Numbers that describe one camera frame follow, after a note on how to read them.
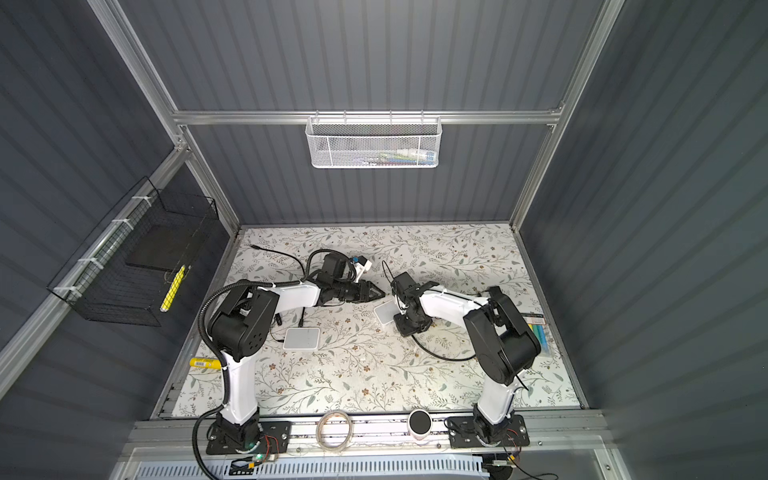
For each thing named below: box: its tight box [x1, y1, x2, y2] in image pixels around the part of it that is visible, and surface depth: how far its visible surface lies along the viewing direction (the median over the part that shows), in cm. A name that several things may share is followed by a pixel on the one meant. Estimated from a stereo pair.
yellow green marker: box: [160, 264, 187, 313], surface depth 71 cm
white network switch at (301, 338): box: [283, 327, 320, 350], surface depth 91 cm
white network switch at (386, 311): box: [374, 300, 401, 325], surface depth 96 cm
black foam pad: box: [125, 225, 201, 272], surface depth 77 cm
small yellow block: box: [189, 357, 223, 370], surface depth 86 cm
